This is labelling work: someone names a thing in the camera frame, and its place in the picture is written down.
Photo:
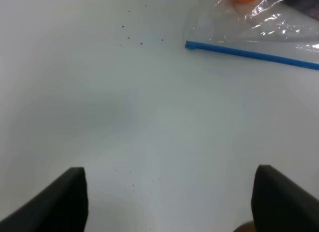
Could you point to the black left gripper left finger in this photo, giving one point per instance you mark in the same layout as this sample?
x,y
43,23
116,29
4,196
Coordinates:
x,y
60,207

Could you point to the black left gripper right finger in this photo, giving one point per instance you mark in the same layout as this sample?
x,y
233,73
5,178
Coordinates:
x,y
280,205

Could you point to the clear zip bag blue strip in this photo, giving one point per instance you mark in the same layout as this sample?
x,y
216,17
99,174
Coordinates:
x,y
283,31

